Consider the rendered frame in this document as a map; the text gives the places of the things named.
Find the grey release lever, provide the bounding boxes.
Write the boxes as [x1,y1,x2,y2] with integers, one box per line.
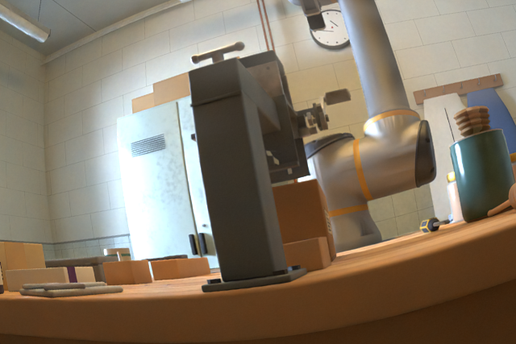
[295,88,352,135]

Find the grey dater body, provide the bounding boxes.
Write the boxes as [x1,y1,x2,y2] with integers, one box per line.
[188,51,309,294]

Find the tall brown carton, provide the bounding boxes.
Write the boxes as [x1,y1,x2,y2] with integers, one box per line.
[272,178,338,261]

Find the small brown block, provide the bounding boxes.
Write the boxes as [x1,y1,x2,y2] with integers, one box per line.
[282,236,332,271]

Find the grey flat pad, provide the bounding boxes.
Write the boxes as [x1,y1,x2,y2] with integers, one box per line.
[19,284,124,299]
[22,281,108,290]

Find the brown cardboard box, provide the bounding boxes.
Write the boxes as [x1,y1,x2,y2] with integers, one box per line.
[131,77,193,114]

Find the wooden coat rack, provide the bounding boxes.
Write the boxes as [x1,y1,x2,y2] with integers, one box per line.
[412,73,505,106]

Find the white apron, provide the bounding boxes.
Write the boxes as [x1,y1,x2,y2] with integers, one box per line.
[422,93,471,221]

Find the ribbed wooden tool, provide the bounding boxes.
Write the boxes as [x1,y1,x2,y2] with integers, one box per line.
[452,106,492,139]

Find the blue apron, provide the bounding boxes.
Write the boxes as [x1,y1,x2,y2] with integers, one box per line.
[466,87,516,156]

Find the white metal cabinet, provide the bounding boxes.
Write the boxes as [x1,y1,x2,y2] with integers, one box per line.
[116,96,222,269]

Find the white bottle yellow cap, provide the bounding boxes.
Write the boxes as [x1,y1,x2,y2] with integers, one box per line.
[446,171,464,223]

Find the green mug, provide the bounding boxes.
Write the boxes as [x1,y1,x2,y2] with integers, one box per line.
[449,128,516,224]

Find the wooden round-headed stick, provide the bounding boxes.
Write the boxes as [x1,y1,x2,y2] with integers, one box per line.
[486,182,516,218]

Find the tan cardboard box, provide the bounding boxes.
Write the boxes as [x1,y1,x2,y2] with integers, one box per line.
[0,241,47,271]

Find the white box purple ribbon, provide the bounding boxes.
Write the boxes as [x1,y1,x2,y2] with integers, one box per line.
[5,266,97,292]

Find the round wall clock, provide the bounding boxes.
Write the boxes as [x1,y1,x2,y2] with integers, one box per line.
[309,8,352,50]

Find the orange wall pipes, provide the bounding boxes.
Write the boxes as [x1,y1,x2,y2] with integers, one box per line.
[252,0,276,54]

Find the beige dater handle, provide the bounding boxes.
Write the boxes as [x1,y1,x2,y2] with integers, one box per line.
[190,41,246,66]

